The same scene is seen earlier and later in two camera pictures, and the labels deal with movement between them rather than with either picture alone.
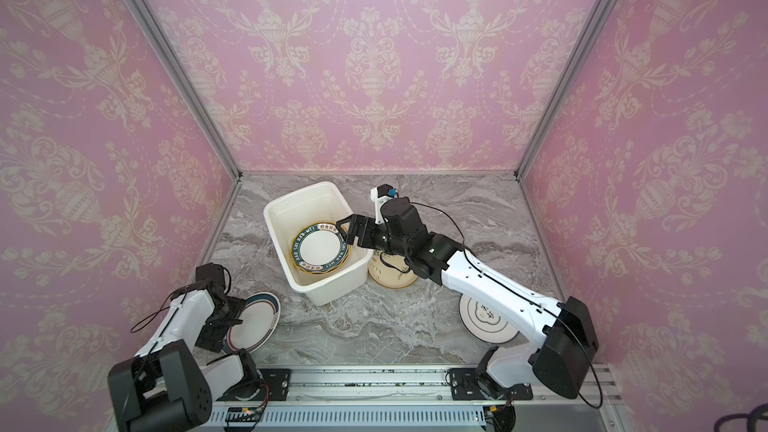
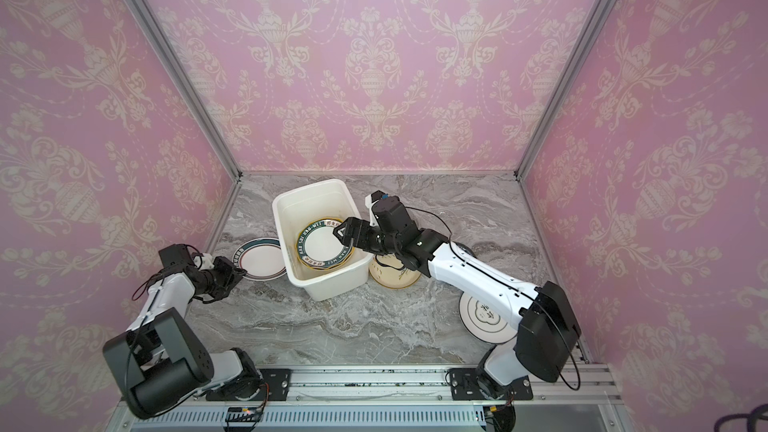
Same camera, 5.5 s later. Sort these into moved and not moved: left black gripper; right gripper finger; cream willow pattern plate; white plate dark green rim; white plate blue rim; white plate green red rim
Moved: left black gripper; white plate green red rim
Not moved: white plate blue rim; right gripper finger; cream willow pattern plate; white plate dark green rim
